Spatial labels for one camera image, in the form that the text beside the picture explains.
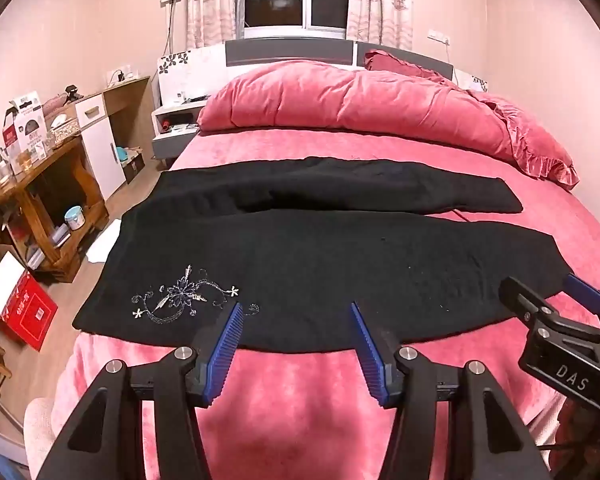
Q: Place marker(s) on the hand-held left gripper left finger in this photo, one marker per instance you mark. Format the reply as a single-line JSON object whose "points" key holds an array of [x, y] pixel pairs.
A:
{"points": [[225, 345]]}

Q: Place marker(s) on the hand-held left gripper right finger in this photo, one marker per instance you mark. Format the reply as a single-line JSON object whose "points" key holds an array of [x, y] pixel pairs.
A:
{"points": [[372, 355]]}

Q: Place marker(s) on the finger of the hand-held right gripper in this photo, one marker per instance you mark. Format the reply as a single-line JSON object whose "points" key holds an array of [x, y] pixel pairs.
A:
{"points": [[587, 290], [517, 292]]}

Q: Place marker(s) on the black embroidered pants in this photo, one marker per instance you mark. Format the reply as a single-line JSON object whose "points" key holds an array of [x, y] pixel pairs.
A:
{"points": [[330, 260]]}

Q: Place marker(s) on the bed with pink sheet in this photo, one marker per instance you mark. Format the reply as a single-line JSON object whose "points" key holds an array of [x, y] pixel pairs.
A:
{"points": [[300, 410]]}

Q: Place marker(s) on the pink ruffled pillow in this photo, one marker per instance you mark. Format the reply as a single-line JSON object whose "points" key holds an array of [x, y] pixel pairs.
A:
{"points": [[530, 140]]}

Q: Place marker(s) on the white paper sheet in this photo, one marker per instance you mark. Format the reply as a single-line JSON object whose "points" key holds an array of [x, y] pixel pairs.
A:
{"points": [[104, 242]]}

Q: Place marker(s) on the white round jar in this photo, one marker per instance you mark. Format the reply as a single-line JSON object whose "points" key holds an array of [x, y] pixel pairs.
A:
{"points": [[74, 217]]}

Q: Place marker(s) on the red cardboard box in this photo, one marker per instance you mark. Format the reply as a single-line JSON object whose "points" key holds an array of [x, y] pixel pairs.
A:
{"points": [[27, 312]]}

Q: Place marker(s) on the white fluffy cushion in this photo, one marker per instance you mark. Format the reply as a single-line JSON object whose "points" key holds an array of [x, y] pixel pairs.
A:
{"points": [[39, 427]]}

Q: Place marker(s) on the white and grey nightstand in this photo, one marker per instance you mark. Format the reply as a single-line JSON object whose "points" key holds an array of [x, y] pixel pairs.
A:
{"points": [[172, 132]]}

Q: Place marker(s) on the white and wood cabinet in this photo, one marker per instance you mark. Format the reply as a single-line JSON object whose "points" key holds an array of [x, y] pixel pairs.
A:
{"points": [[100, 150]]}

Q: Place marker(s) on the wooden desk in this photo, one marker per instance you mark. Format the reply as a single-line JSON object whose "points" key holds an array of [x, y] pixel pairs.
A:
{"points": [[35, 175]]}

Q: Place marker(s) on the dark red pillow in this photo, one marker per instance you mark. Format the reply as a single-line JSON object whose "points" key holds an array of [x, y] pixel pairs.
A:
{"points": [[400, 62]]}

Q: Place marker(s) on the pink duvet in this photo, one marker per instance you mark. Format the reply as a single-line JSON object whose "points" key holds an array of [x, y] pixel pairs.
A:
{"points": [[340, 97]]}

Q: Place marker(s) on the tissue box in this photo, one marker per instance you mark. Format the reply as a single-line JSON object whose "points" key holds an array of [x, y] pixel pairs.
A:
{"points": [[66, 129]]}

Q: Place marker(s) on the grey and white headboard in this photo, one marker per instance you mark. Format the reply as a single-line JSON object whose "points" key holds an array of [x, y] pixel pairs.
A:
{"points": [[280, 52]]}

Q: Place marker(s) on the white printed product box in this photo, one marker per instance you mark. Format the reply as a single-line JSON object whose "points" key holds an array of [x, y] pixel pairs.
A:
{"points": [[26, 122]]}

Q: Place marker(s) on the patterned curtain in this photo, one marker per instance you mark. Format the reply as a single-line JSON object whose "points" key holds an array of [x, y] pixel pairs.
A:
{"points": [[380, 0], [215, 2]]}

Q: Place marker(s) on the wall socket with plugs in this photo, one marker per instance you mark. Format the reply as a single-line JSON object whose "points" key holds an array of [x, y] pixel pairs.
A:
{"points": [[122, 74]]}

